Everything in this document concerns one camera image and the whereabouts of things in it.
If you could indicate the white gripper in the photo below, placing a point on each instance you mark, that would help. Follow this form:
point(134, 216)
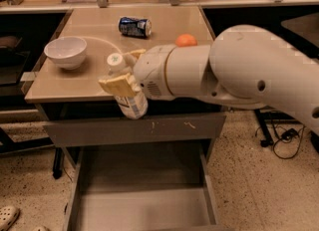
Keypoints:
point(152, 71)

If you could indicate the clear plastic water bottle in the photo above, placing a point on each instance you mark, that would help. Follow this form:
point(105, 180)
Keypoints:
point(137, 106)

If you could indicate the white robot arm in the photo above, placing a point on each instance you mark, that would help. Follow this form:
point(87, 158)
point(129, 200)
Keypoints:
point(245, 67)

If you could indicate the grey drawer cabinet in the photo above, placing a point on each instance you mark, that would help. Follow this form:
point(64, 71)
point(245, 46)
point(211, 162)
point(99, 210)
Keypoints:
point(79, 114)

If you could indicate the open middle drawer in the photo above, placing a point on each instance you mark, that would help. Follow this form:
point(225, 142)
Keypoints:
point(143, 187)

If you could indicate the blue soda can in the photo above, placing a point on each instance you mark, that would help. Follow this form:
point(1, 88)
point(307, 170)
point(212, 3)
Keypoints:
point(135, 27)

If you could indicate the orange fruit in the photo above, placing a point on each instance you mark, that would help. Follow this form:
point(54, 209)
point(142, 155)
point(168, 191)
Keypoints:
point(185, 40)

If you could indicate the white ceramic bowl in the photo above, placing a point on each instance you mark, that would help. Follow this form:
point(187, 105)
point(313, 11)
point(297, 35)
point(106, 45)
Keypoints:
point(67, 53)

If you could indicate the white perforated clog shoe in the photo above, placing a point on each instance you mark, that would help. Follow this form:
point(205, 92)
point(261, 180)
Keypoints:
point(8, 216)

